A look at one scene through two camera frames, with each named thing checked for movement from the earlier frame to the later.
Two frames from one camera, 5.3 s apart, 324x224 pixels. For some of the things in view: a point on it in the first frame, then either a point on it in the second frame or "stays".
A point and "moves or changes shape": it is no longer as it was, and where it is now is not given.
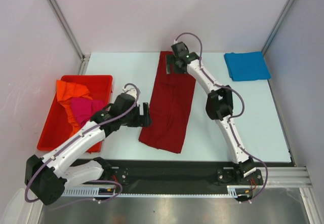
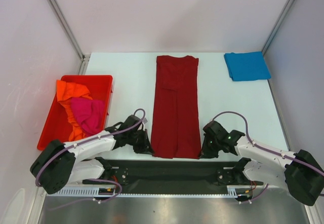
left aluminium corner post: x=85 y=58 stays
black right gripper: x=173 y=63 -> x=209 y=148
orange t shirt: x=67 y=90 stays
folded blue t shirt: x=246 y=66 stays
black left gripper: x=141 y=120 -> x=145 y=147
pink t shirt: x=84 y=109 stays
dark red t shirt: x=170 y=97 moves or changes shape
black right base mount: x=230 y=175 stays
